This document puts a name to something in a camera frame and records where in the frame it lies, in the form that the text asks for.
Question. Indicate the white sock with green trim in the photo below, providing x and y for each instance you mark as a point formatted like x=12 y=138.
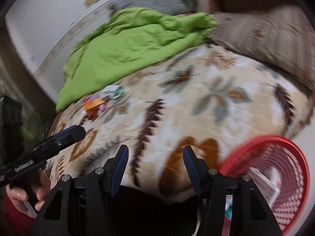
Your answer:
x=114 y=92

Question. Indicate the green duvet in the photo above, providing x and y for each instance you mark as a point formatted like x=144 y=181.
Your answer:
x=123 y=44

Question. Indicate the dark wooden framed door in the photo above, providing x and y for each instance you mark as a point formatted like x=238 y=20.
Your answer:
x=14 y=83

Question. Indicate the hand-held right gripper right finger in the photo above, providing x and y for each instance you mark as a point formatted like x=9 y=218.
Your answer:
x=192 y=169

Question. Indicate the leaf print blanket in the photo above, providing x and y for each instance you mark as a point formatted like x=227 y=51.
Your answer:
x=196 y=118

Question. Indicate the orange packet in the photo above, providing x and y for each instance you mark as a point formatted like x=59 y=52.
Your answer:
x=94 y=103

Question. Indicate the person's left hand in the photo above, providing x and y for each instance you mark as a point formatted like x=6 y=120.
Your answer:
x=17 y=196

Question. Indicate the white tissue packet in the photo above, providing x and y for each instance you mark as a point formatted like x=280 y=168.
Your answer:
x=263 y=184

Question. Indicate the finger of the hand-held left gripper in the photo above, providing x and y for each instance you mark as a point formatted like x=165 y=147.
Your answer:
x=66 y=137

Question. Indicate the person's left forearm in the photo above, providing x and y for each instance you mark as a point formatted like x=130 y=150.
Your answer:
x=14 y=221

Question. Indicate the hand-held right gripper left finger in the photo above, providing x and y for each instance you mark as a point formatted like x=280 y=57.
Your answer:
x=119 y=169

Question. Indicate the grey quilted cloth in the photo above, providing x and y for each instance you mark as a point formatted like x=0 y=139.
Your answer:
x=157 y=0

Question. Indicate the brown striped pillow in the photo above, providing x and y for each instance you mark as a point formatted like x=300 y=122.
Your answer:
x=265 y=36

